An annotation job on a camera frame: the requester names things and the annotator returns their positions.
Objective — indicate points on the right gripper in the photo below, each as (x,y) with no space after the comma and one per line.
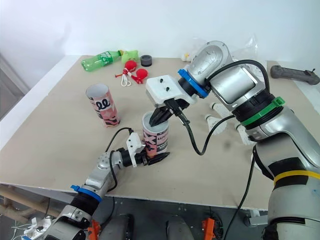
(183,103)

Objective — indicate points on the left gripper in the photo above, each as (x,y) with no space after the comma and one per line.
(143,160)

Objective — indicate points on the pink patterned shuttlecock tube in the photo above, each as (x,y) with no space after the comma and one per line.
(105,107)
(156,140)

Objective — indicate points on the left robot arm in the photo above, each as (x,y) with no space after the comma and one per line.
(97,180)

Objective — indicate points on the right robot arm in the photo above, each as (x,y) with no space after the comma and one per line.
(280,130)

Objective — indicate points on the red round toy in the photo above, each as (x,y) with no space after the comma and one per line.
(141,74)
(131,65)

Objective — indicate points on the white shuttlecock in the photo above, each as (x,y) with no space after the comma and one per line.
(215,125)
(220,109)

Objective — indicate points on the dark grey roll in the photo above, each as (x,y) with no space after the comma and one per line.
(146,60)

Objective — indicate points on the white plush toy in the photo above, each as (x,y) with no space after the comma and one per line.
(186,56)

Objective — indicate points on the green star toy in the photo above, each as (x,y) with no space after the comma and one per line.
(130,55)

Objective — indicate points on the green plastic drink bottle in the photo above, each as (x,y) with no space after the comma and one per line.
(100,61)

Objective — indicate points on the orange clamp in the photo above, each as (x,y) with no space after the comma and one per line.
(209,226)
(94,230)

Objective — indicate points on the clear plastic bag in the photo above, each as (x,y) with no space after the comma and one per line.
(246,48)

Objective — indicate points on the white power strip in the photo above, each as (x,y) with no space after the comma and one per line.
(37,227)

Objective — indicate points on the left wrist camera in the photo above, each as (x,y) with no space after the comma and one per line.
(133,143)

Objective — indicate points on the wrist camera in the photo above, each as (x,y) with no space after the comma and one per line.
(162,87)
(133,143)

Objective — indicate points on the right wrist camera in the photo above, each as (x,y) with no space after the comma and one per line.
(162,87)

